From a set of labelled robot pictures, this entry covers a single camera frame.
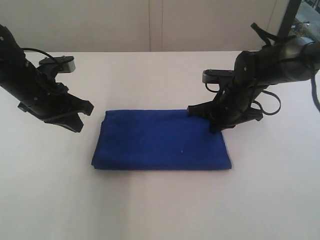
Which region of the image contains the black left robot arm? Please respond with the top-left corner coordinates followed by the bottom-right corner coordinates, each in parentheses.
top-left (0, 26), bottom-right (94, 133)

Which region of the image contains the dark window frame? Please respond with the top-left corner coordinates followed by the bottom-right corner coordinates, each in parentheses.
top-left (277, 0), bottom-right (301, 38)

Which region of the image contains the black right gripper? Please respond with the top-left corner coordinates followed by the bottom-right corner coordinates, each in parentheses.
top-left (186, 79), bottom-right (265, 134)

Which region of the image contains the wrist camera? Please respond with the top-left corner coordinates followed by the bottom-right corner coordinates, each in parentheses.
top-left (202, 69), bottom-right (235, 85)
top-left (37, 56), bottom-right (76, 76)

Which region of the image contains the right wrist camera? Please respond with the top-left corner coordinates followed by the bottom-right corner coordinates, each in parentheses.
top-left (202, 69), bottom-right (235, 85)

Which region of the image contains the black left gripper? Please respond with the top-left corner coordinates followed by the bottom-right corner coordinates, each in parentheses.
top-left (17, 72), bottom-right (94, 133)

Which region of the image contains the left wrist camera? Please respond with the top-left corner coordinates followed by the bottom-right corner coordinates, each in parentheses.
top-left (37, 56), bottom-right (76, 76)

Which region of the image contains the blue towel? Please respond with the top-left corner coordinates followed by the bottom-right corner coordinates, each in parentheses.
top-left (91, 109), bottom-right (232, 171)

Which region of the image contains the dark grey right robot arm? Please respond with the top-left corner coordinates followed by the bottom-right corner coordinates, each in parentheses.
top-left (187, 37), bottom-right (320, 133)

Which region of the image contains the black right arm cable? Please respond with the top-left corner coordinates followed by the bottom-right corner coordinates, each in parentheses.
top-left (251, 22), bottom-right (320, 117)

